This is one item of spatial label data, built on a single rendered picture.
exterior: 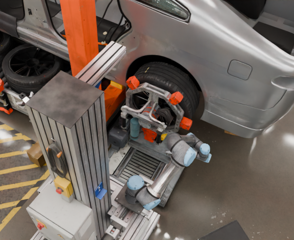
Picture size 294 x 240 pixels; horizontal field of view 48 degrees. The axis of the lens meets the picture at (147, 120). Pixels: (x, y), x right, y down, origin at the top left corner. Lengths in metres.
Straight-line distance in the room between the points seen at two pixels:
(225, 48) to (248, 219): 1.80
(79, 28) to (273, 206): 2.59
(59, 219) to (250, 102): 1.66
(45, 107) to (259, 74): 1.61
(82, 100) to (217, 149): 2.59
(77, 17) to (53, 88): 0.80
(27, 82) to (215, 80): 2.04
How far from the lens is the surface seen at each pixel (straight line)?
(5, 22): 3.93
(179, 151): 2.21
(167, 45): 2.70
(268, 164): 3.98
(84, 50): 2.42
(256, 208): 3.68
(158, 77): 2.80
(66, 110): 1.49
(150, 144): 3.52
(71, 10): 2.27
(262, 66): 2.52
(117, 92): 3.34
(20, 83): 3.85
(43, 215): 2.14
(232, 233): 3.12
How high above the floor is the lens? 3.17
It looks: 53 degrees down
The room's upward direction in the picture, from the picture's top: 6 degrees clockwise
